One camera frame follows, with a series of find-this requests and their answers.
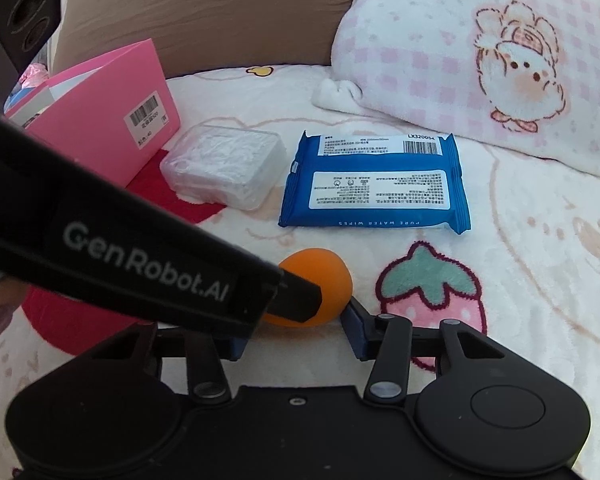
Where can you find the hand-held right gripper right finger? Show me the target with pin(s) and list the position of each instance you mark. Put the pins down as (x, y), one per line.
(357, 332)

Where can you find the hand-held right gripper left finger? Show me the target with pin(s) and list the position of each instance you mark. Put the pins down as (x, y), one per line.
(235, 349)

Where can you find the blue wet wipes packet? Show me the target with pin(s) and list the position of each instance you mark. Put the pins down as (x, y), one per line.
(375, 185)

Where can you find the clear plastic box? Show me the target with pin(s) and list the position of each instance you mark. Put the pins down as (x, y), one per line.
(225, 165)

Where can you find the pink cardboard box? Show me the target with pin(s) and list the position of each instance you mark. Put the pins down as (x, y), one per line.
(110, 105)

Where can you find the orange ball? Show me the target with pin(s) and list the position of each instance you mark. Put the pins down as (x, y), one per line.
(325, 275)

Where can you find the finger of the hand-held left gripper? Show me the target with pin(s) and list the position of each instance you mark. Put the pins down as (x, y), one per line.
(297, 297)

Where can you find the brown pillow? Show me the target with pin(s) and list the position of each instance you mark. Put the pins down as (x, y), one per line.
(205, 10)

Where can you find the printed bear blanket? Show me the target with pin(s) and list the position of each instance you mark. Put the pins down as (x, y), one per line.
(530, 260)

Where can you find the pink checked pillow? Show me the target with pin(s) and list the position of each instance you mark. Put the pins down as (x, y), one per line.
(455, 35)

